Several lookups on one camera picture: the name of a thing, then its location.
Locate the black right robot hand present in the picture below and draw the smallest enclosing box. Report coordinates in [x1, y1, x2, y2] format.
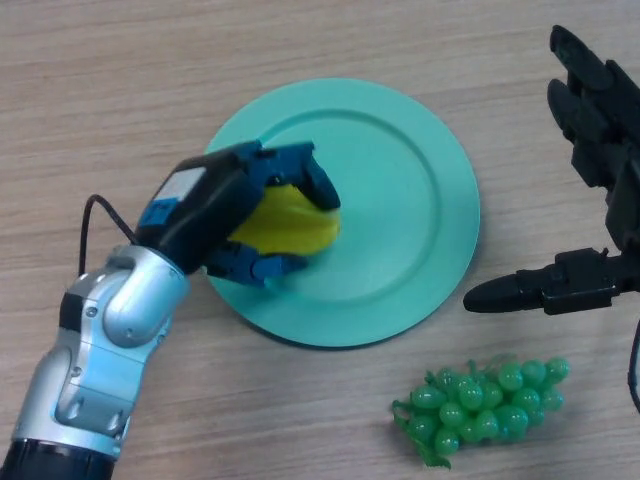
[462, 24, 640, 317]

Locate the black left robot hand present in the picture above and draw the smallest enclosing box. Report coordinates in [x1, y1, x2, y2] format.
[134, 140, 342, 288]

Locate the yellow starfruit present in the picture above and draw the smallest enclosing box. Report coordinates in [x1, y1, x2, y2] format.
[232, 183, 344, 258]

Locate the green round plate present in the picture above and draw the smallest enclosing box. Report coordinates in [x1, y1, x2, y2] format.
[201, 76, 482, 349]

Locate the green grape bunch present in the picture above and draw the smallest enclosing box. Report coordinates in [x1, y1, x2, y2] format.
[390, 354, 572, 471]

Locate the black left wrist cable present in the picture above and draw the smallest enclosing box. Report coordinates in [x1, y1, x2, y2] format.
[78, 193, 139, 277]

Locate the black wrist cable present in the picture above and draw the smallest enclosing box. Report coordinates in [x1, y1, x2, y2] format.
[624, 315, 640, 416]
[78, 193, 139, 277]

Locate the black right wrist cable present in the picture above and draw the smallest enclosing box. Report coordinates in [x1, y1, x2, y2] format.
[624, 315, 640, 416]

